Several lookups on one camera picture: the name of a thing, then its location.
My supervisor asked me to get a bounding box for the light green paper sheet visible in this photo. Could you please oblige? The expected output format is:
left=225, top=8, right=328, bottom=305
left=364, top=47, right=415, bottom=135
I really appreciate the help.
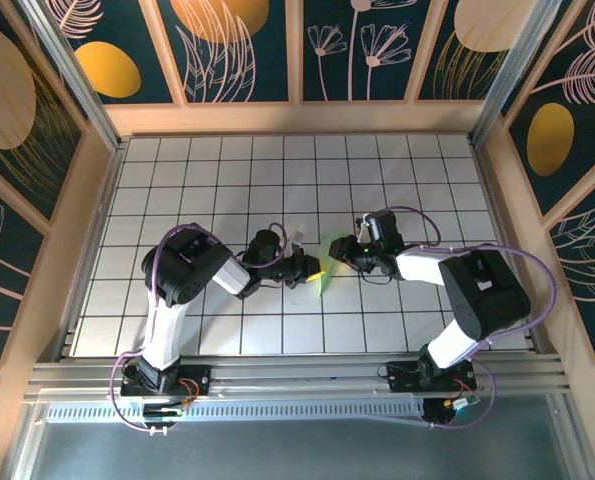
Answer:
left=316, top=233, right=346, bottom=300

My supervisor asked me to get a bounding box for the grey metal panel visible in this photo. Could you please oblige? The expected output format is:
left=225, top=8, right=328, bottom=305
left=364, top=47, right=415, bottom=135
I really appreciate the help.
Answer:
left=26, top=422, right=576, bottom=480

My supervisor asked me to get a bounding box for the long aluminium base rail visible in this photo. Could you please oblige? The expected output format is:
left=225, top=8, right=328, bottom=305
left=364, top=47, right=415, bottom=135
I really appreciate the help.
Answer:
left=24, top=352, right=576, bottom=401

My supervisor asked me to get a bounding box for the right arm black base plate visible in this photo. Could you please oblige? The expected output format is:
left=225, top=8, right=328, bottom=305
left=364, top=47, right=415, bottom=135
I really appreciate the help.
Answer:
left=385, top=360, right=478, bottom=394

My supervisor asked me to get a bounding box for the aluminium table side rail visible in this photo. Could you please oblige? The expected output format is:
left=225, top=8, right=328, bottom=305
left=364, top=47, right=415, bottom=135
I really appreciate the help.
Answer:
left=51, top=139, right=128, bottom=361
left=469, top=137, right=551, bottom=357

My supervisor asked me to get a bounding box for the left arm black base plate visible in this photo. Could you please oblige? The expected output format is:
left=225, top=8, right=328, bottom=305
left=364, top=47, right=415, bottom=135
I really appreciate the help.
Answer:
left=120, top=363, right=213, bottom=400

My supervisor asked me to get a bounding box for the white slotted cable duct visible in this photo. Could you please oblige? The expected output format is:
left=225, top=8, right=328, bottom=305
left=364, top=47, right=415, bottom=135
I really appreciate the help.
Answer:
left=44, top=399, right=428, bottom=426

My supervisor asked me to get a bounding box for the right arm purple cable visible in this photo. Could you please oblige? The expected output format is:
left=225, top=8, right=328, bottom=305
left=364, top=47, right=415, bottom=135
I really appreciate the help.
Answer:
left=384, top=205, right=558, bottom=431

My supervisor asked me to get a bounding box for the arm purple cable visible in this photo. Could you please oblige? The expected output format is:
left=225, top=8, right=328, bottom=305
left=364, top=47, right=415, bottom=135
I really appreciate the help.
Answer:
left=384, top=205, right=558, bottom=431
left=108, top=222, right=286, bottom=435

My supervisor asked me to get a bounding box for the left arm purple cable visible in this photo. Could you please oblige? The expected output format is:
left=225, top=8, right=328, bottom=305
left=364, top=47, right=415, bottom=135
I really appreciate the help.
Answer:
left=108, top=222, right=286, bottom=435

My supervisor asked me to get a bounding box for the short aluminium frame post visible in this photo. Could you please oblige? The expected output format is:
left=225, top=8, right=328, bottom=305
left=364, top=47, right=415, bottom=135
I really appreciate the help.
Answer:
left=6, top=399, right=48, bottom=480
left=551, top=394, right=595, bottom=480

